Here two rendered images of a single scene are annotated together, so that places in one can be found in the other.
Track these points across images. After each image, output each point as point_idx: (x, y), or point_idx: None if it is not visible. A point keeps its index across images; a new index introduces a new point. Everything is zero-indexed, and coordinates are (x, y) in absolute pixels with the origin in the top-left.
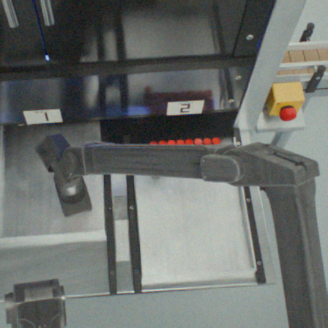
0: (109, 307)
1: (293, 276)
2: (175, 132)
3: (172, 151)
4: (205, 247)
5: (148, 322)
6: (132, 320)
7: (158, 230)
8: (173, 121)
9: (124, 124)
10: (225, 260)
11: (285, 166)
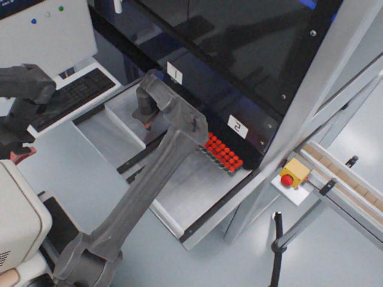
0: (148, 223)
1: (136, 181)
2: (230, 143)
3: (170, 92)
4: (178, 199)
5: (155, 248)
6: (151, 239)
7: None
8: (235, 139)
9: (212, 119)
10: (179, 213)
11: (183, 115)
